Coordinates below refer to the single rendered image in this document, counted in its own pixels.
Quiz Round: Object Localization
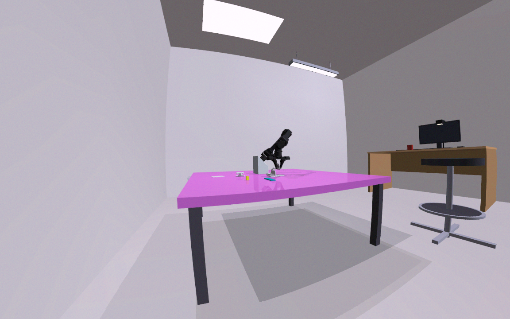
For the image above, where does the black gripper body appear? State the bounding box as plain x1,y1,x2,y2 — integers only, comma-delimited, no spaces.
267,149,290,160

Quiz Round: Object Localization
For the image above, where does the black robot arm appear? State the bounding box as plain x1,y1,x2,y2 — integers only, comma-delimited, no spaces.
260,129,292,162

